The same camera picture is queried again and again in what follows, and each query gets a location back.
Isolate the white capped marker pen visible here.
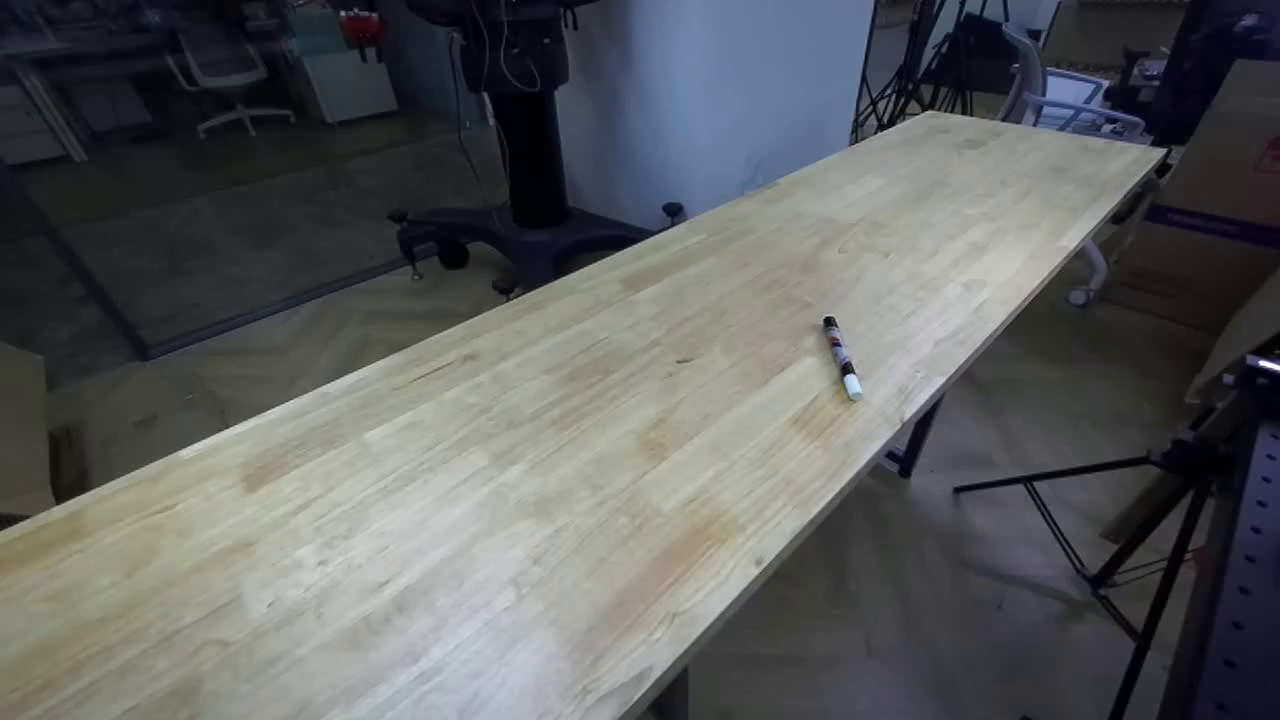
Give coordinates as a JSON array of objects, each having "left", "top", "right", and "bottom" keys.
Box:
[{"left": 819, "top": 315, "right": 865, "bottom": 400}]

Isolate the white pillar cabinet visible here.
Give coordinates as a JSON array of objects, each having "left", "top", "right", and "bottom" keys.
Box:
[{"left": 555, "top": 0, "right": 874, "bottom": 229}]

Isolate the black table leg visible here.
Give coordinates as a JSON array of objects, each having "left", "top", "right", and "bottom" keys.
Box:
[{"left": 887, "top": 400, "right": 944, "bottom": 482}]

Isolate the black tripod background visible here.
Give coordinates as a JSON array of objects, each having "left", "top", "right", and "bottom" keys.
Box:
[{"left": 849, "top": 0, "right": 1017, "bottom": 140}]

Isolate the white chair by table end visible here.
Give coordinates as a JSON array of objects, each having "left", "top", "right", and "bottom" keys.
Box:
[{"left": 1000, "top": 23, "right": 1151, "bottom": 312}]

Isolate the white office chair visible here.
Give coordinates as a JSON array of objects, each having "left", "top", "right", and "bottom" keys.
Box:
[{"left": 168, "top": 23, "right": 298, "bottom": 140}]

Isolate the cardboard boxes stack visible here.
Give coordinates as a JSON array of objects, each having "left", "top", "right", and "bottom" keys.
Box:
[{"left": 1110, "top": 59, "right": 1280, "bottom": 330}]

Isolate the perforated metal panel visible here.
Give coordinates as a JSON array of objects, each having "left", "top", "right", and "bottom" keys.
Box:
[{"left": 1194, "top": 423, "right": 1280, "bottom": 720}]

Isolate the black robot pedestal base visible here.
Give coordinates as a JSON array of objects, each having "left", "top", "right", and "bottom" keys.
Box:
[{"left": 392, "top": 0, "right": 650, "bottom": 298}]

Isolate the black camera tripod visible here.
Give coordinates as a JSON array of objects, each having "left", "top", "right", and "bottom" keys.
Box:
[{"left": 955, "top": 345, "right": 1280, "bottom": 720}]

